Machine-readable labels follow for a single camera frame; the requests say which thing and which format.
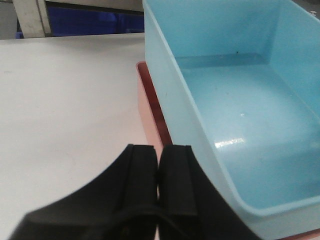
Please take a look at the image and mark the metal shelf rack frame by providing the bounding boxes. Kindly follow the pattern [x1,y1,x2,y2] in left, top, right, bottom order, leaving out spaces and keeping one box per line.
[12,0,144,38]

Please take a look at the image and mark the blue storage bin left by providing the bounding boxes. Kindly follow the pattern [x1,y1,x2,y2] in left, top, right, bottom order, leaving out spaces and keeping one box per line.
[47,6,145,37]

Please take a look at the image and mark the light blue plastic box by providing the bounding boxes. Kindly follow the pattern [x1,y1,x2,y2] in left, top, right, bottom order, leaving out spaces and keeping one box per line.
[143,0,320,240]

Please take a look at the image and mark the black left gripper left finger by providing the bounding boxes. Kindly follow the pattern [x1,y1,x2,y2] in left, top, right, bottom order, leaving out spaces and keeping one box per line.
[11,144,158,240]

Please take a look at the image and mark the pink plastic box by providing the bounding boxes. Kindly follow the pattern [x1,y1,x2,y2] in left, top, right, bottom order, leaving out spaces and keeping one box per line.
[137,61,320,240]

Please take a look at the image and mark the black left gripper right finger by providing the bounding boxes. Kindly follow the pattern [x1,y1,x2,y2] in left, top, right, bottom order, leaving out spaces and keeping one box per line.
[158,145,258,240]

